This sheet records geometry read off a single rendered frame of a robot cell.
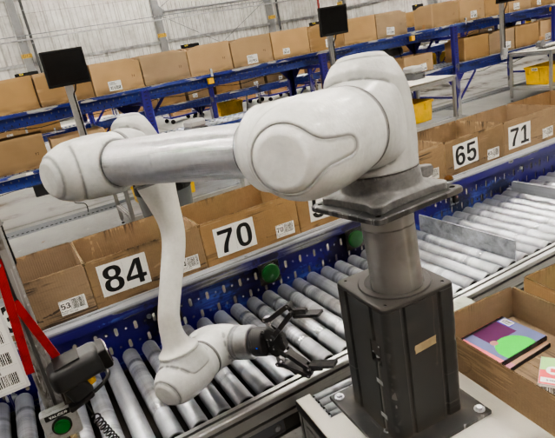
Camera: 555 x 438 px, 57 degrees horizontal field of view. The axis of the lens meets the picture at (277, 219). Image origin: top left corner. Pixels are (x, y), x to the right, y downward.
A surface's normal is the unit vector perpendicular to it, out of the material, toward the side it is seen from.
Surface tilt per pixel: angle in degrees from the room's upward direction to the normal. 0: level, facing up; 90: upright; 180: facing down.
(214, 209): 90
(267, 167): 87
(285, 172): 87
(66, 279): 90
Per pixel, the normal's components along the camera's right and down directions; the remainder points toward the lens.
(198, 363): 0.76, -0.33
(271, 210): 0.49, 0.20
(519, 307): -0.89, 0.29
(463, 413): -0.18, -0.93
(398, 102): 0.71, -0.15
